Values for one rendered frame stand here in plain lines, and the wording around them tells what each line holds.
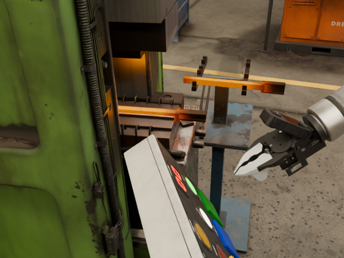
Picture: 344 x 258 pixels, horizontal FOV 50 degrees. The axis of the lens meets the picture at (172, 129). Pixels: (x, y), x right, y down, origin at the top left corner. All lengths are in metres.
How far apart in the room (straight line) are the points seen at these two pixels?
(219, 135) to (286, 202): 0.89
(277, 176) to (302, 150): 1.74
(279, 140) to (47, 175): 0.57
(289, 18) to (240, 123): 2.97
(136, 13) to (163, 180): 0.46
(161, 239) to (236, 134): 1.15
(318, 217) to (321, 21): 2.76
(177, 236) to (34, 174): 0.50
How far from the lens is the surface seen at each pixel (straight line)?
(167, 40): 1.04
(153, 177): 0.71
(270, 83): 1.55
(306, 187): 2.59
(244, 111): 1.90
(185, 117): 1.26
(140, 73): 1.49
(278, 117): 0.79
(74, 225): 1.07
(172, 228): 0.61
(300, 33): 4.69
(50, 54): 0.79
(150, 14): 0.96
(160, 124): 1.23
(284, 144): 0.84
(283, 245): 2.20
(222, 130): 1.74
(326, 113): 0.85
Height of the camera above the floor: 1.64
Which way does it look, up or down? 33 degrees down
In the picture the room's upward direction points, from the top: 2 degrees counter-clockwise
